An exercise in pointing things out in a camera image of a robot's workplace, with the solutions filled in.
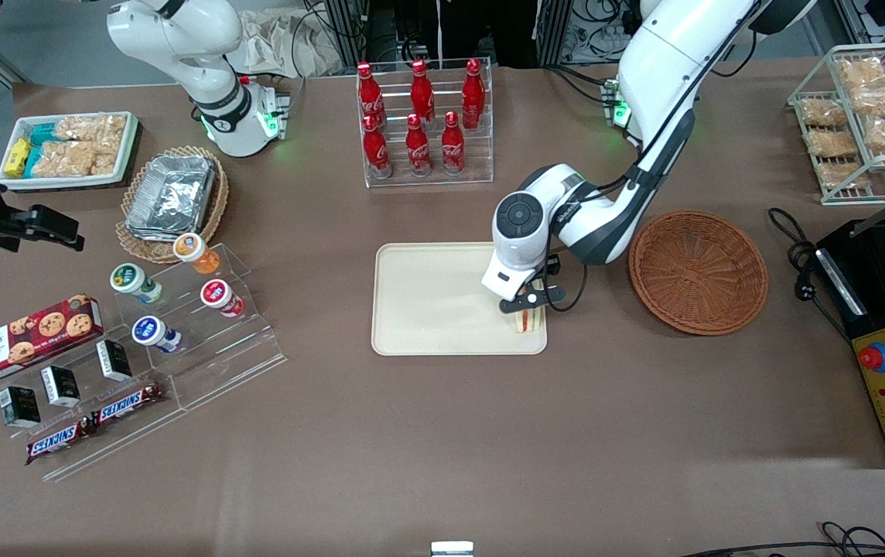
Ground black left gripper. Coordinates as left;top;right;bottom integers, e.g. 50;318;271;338
499;254;568;321

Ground triangular sandwich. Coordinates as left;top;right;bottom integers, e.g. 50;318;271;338
514;290;548;334

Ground white rectangular snack tray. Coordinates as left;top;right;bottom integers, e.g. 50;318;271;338
0;111;140;191

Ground beige plastic tray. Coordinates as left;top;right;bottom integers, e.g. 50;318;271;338
371;242;548;357

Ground aluminium foil tray stack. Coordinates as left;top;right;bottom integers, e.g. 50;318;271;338
125;154;217;241

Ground light wicker basket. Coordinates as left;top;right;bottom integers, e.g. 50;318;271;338
115;145;230;265

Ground brown wicker basket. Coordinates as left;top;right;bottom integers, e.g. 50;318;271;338
628;210;769;337

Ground yellow snack packet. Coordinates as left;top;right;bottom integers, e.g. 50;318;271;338
3;138;32;179

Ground green cap yogurt bottle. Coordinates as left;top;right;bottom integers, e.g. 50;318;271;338
110;263;165;305

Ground red Walkers cookie box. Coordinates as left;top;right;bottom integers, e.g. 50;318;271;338
0;294;104;389

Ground blue cap yogurt bottle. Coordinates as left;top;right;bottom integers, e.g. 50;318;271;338
132;316;183;354

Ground orange cap yogurt bottle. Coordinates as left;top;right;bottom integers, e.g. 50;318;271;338
173;233;221;275

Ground small black box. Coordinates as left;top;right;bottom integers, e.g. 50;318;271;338
0;385;42;429
96;339;133;382
40;365;81;408

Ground clear acrylic bottle rack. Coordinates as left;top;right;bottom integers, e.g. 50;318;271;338
356;58;495;189

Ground red cap yogurt bottle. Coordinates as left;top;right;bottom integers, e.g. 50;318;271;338
200;279;245;319

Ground red cola bottle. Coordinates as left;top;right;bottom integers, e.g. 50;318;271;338
405;114;432;177
409;59;436;125
461;58;487;129
356;62;388;129
440;111;466;176
362;114;392;180

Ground Snickers chocolate bar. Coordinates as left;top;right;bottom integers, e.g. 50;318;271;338
91;382;166;427
25;418;97;466

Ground clear acrylic stepped stand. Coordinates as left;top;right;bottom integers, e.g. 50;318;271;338
112;242;289;412
0;339;188;482

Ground crumpled beige cloth bag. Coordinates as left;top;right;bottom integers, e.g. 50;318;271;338
226;8;343;77

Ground black appliance housing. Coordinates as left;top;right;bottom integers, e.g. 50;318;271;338
815;184;885;341

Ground black arm base cable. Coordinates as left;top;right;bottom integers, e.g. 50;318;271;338
543;64;615;105

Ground black power cable with plug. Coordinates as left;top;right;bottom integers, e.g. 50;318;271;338
769;207;853;341

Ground white wire rack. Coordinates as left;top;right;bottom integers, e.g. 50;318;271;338
788;41;885;206

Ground black loose cables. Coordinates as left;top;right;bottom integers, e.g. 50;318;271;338
678;521;885;557

